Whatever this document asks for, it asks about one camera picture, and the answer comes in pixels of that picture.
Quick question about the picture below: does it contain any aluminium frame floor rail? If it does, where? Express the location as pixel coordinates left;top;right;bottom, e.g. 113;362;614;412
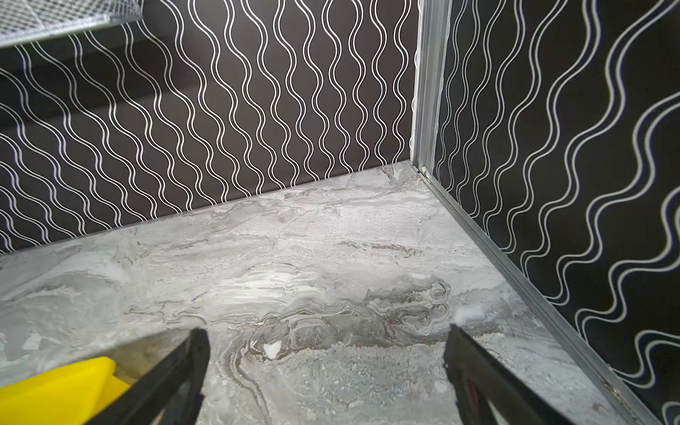
415;168;661;424

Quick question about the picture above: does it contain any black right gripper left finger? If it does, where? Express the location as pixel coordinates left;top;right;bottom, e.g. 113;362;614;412
89;328;211;424

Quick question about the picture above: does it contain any yellow plastic bin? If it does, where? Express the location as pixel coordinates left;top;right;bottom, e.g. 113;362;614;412
1;357;130;424

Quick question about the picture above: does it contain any white wire mesh basket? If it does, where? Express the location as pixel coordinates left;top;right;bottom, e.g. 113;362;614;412
1;0;143;48

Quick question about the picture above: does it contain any aluminium frame corner post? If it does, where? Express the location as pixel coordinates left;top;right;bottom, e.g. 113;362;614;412
411;0;453;175

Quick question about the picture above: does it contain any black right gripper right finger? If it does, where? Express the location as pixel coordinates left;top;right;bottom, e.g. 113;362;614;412
444;324;571;424

